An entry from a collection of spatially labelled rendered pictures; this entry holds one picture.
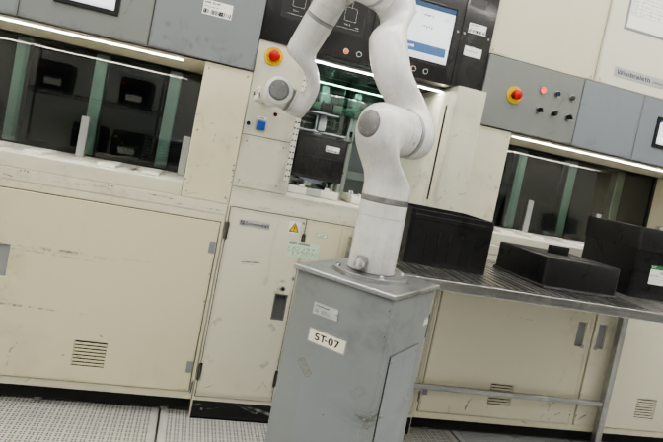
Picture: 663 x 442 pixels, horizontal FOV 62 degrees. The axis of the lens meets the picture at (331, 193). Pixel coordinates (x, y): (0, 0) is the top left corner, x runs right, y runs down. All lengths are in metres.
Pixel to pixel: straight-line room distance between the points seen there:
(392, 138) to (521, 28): 1.23
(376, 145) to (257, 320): 1.03
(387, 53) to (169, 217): 1.00
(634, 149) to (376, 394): 1.75
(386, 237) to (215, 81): 0.94
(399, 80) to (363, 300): 0.54
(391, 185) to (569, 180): 1.84
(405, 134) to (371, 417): 0.65
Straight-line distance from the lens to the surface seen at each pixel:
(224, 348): 2.13
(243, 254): 2.04
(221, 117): 1.99
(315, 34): 1.64
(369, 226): 1.33
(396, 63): 1.40
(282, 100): 1.67
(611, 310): 1.88
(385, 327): 1.25
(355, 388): 1.32
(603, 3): 2.63
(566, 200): 3.06
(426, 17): 2.20
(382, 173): 1.31
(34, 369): 2.21
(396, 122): 1.28
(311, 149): 2.23
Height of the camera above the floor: 1.01
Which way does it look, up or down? 3 degrees down
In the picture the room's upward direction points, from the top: 11 degrees clockwise
